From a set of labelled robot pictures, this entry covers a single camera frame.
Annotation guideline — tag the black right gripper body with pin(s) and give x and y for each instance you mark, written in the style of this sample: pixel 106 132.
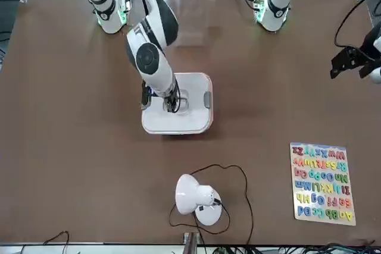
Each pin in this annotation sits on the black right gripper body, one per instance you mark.
pixel 172 97

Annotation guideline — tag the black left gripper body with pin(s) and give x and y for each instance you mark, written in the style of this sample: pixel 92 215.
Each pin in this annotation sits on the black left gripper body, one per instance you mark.
pixel 374 44

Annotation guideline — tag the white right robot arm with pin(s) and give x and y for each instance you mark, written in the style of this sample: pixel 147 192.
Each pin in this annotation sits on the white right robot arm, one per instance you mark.
pixel 151 66

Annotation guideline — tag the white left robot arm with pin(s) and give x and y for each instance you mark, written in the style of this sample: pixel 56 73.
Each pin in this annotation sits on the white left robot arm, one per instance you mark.
pixel 278 7

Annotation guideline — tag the pink storage bin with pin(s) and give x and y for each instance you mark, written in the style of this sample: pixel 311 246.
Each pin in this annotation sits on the pink storage bin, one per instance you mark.
pixel 211 108

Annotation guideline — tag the white desk lamp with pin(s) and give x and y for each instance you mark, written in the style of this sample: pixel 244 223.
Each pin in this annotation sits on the white desk lamp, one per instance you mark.
pixel 190 194

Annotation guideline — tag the colourful alphabet puzzle board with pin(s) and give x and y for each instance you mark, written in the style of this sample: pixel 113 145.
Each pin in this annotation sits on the colourful alphabet puzzle board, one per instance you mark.
pixel 321 182

